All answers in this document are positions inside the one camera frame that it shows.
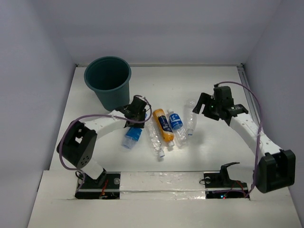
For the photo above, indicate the orange juice bottle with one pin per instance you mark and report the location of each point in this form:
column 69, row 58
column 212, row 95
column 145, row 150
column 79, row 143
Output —
column 164, row 127

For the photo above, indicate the crumpled clear bottle blue cap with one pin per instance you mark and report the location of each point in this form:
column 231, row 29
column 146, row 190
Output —
column 155, row 139

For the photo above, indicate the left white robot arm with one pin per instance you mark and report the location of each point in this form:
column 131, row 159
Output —
column 77, row 145

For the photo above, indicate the dark green plastic bin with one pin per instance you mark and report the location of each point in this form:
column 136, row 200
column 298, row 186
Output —
column 109, row 78

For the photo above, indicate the clear bottle blue label cap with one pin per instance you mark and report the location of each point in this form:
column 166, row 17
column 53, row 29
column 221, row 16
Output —
column 131, row 137

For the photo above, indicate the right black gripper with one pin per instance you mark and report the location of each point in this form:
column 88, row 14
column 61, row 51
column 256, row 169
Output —
column 206, row 99

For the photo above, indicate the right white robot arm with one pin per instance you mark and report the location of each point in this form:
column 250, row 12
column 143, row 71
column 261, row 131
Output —
column 274, row 167

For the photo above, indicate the clear bottle white cap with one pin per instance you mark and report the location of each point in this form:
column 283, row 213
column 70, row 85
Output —
column 190, row 116

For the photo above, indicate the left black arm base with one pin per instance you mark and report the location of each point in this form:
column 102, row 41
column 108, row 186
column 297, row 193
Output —
column 109, row 188

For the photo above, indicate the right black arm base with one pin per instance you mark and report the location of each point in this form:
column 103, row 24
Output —
column 218, row 184

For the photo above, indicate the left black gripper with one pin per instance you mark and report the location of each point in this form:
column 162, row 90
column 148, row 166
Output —
column 134, row 121

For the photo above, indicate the blue label bottle white cap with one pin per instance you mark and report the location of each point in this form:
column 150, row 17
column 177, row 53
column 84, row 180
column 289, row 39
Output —
column 177, row 127

